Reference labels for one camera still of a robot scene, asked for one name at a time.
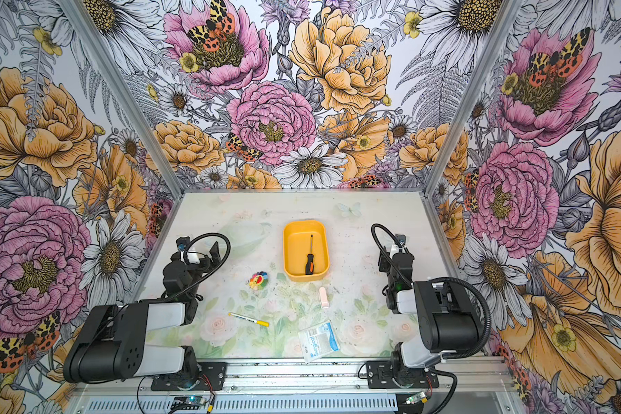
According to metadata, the aluminium corner post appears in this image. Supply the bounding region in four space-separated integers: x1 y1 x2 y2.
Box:
424 0 524 198
60 1 185 201

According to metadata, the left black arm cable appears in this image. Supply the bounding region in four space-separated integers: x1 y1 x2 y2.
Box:
159 231 232 301

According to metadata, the yellow plastic bin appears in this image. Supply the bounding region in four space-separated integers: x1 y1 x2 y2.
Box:
283 220 331 282

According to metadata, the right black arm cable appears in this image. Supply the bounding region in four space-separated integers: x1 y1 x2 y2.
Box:
370 223 493 414

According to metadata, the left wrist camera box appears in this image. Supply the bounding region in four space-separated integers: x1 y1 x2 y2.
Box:
175 236 200 265

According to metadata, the aluminium front rail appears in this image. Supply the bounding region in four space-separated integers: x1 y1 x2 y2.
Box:
69 355 515 398

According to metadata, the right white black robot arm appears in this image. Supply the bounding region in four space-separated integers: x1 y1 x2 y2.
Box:
367 248 493 389

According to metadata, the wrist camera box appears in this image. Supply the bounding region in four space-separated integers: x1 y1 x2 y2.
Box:
390 234 406 257
175 236 200 265

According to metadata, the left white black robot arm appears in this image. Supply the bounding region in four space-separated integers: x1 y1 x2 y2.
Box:
63 238 223 386

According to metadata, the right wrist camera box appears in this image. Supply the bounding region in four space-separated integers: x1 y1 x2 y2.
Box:
390 234 406 257

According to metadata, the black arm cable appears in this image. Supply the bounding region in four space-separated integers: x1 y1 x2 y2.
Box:
159 231 232 301
370 223 493 414

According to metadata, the right aluminium corner post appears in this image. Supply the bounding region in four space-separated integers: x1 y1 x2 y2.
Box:
424 0 524 198

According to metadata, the right green circuit board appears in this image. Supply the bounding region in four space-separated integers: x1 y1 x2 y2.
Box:
405 392 428 405

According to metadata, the black orange screwdriver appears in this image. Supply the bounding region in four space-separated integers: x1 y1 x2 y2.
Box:
305 235 315 275

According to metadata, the clear blue plastic packet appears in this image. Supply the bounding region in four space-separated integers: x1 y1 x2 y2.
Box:
298 321 341 363

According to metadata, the yellow white marker pen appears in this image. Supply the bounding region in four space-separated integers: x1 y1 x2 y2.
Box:
228 312 270 328

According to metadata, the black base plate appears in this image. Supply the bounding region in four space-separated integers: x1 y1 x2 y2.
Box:
150 362 228 392
359 361 439 390

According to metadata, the colourful round toy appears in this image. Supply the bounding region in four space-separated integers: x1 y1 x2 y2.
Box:
248 271 269 291

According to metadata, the pink small tube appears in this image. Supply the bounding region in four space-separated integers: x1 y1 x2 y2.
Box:
318 286 329 309

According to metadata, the white slotted cable duct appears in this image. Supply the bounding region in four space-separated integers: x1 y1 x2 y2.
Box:
77 393 398 413

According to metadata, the left green circuit board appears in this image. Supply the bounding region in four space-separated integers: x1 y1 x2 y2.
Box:
170 395 210 412

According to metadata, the green circuit board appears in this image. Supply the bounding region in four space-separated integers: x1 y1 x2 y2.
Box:
170 395 210 412
405 392 428 405

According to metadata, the left aluminium corner post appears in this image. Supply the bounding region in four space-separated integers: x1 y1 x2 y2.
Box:
60 1 185 201

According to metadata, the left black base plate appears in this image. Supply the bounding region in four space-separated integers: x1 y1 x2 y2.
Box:
150 362 228 392

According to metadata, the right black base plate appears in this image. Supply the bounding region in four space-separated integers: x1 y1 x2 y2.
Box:
359 361 439 390

